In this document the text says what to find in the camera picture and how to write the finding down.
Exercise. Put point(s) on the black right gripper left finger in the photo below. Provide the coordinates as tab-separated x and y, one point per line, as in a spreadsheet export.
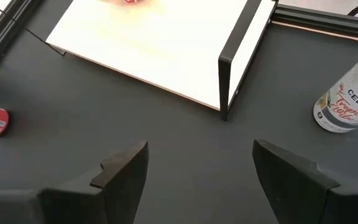
120	186

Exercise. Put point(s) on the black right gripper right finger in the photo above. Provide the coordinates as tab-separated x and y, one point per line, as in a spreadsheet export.
291	193

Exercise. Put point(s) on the white Celsius drink can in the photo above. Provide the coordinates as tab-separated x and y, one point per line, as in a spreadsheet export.
350	99

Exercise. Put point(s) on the wooden shelf with black frame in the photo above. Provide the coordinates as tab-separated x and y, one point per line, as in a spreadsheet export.
151	46

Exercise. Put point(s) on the black aluminium table frame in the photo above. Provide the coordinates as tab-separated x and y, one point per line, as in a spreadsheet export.
322	24

